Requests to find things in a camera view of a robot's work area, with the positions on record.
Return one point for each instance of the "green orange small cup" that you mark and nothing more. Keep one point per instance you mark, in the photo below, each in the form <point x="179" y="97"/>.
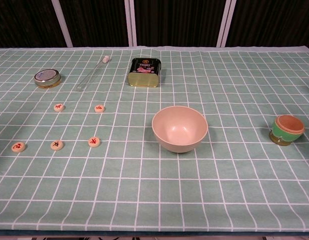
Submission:
<point x="285" y="132"/>

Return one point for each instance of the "round chess piece black character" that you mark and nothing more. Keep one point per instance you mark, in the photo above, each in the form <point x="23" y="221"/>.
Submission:
<point x="57" y="145"/>

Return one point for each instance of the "black gold luncheon meat can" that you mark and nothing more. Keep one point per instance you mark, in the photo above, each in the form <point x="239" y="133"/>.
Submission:
<point x="144" y="72"/>

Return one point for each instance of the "round chess piece red character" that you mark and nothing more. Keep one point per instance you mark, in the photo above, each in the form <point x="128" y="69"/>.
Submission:
<point x="18" y="147"/>
<point x="99" y="108"/>
<point x="59" y="107"/>
<point x="94" y="141"/>

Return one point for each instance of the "round silver tin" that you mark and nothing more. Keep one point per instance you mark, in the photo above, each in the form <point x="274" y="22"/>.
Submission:
<point x="47" y="78"/>

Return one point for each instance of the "beige bowl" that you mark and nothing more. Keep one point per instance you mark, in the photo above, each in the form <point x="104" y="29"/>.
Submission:
<point x="179" y="130"/>

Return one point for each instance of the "green checkered tablecloth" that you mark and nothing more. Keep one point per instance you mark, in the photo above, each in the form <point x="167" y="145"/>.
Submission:
<point x="169" y="190"/>

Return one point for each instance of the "clear test tube white stopper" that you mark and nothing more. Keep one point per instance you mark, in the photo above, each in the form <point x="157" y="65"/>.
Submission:
<point x="90" y="75"/>

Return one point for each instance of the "white partition post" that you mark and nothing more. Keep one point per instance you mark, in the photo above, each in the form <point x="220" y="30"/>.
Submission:
<point x="62" y="23"/>
<point x="130" y="22"/>
<point x="227" y="22"/>

